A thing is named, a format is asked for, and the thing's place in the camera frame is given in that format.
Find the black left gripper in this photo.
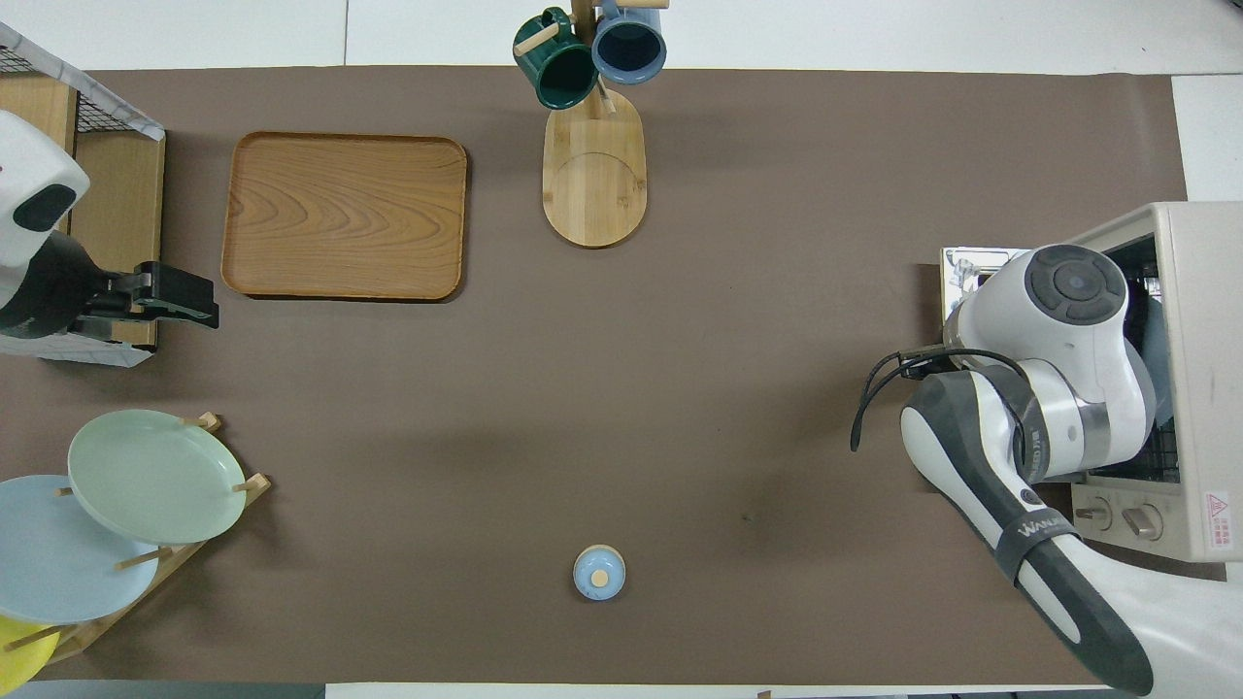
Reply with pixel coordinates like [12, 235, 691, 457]
[83, 260, 219, 329]

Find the glass oven door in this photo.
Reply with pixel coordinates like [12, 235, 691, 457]
[940, 246, 1035, 326]

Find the large round oven knob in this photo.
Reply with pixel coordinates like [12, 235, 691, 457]
[1120, 503, 1164, 543]

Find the beige toaster oven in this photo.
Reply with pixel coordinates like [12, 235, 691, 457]
[940, 202, 1243, 564]

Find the wooden two-tier shelf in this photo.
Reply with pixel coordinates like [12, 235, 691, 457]
[0, 73, 167, 349]

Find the rectangular wooden tray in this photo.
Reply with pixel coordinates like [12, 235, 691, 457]
[221, 131, 469, 302]

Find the pale green plate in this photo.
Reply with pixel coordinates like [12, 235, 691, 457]
[68, 409, 247, 546]

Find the wooden plate rack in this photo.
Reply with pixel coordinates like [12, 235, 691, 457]
[0, 413, 271, 666]

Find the pale blue racked plate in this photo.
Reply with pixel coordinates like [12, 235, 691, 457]
[0, 474, 161, 625]

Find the yellow plate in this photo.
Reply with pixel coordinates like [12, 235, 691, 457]
[0, 614, 60, 695]

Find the wooden mug tree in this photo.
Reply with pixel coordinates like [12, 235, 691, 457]
[513, 0, 671, 249]

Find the dark green mug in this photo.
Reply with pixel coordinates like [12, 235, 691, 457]
[513, 8, 600, 111]

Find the small blue lidded jar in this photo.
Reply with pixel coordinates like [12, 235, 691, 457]
[573, 545, 627, 602]

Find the brown table mat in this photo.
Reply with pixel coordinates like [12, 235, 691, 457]
[0, 66, 1239, 685]

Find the blue mug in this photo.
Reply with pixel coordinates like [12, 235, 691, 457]
[590, 0, 669, 85]

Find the red warning sticker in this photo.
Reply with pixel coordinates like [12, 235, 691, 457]
[1204, 490, 1235, 552]

